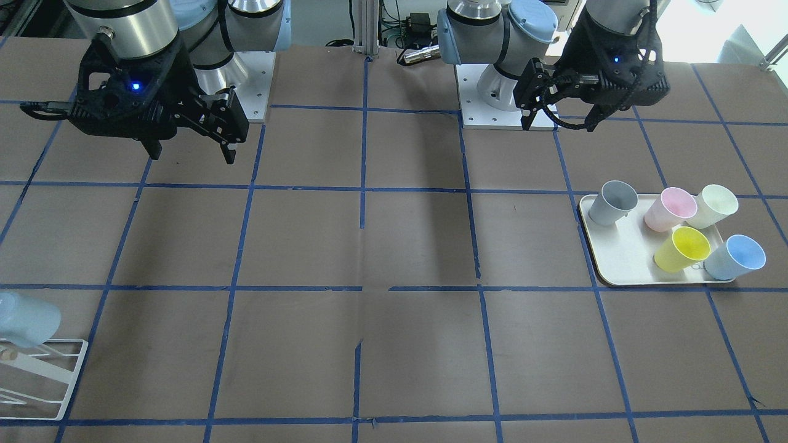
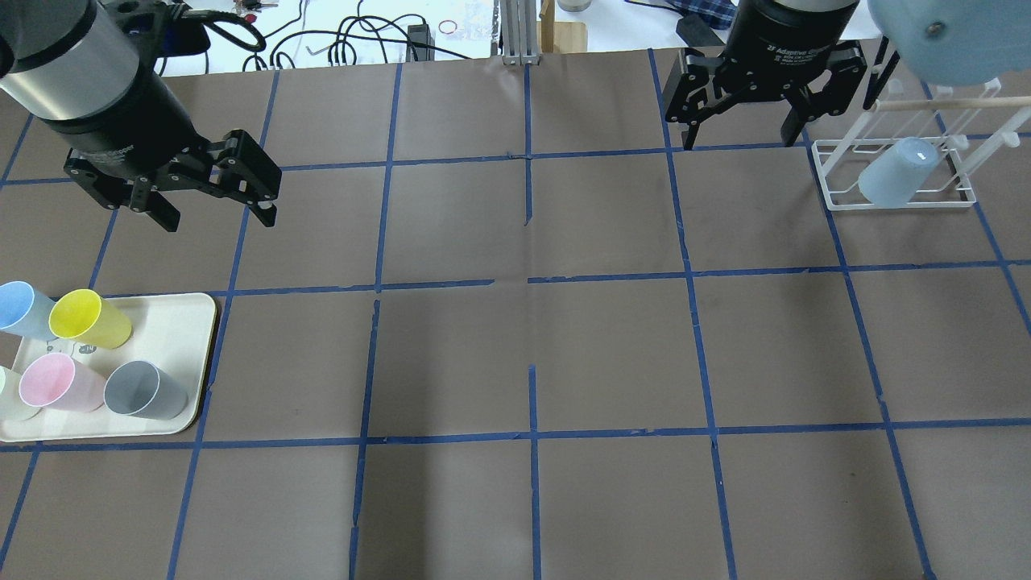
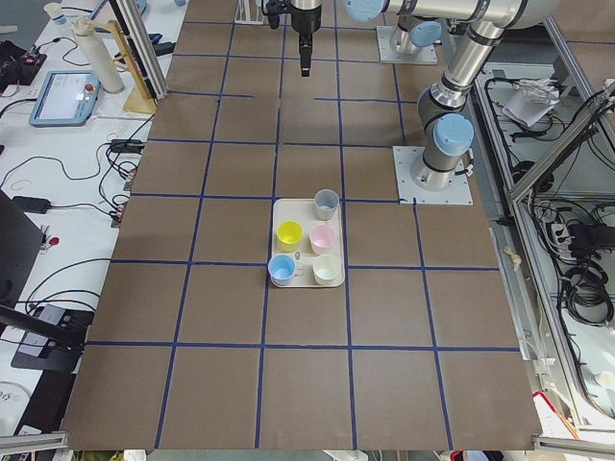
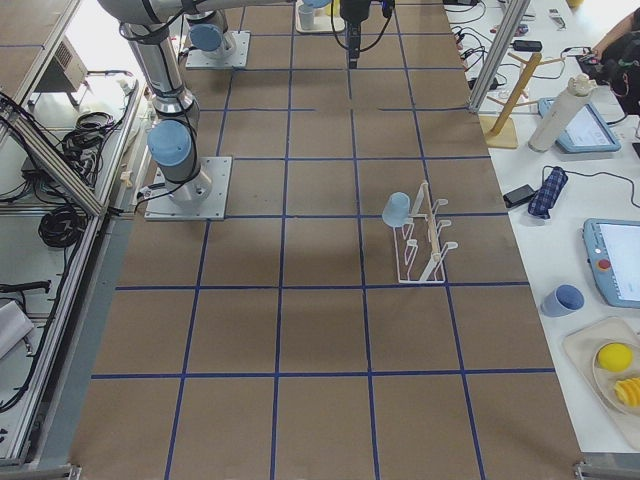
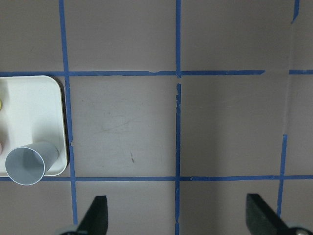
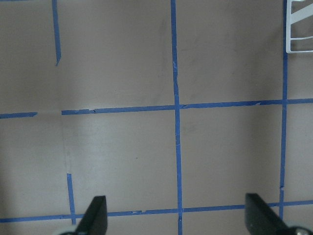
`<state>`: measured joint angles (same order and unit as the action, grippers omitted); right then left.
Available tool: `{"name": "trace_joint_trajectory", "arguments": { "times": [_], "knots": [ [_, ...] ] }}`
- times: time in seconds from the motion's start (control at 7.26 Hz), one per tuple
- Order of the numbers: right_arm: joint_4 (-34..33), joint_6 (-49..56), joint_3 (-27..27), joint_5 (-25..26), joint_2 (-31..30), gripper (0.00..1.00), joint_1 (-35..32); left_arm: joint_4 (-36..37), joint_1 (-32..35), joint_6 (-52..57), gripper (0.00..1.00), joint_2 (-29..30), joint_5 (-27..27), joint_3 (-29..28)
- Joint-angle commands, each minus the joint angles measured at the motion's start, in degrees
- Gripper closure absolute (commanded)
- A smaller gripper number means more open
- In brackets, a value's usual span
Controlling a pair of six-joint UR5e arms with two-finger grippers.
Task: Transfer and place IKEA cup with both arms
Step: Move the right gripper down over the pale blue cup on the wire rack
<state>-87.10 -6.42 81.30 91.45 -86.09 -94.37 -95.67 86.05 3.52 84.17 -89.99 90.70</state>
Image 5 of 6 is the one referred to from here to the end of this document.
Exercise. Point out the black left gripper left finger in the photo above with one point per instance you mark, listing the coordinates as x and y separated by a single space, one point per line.
94 222

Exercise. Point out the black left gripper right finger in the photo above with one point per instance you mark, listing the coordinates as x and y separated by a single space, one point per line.
262 220

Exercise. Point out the grey plastic cup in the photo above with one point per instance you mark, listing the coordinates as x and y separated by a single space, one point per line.
26 165

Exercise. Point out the pink plastic cup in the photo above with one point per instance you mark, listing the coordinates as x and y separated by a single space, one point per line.
0 148

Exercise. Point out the white plastic tray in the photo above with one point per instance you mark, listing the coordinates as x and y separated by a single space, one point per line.
32 111

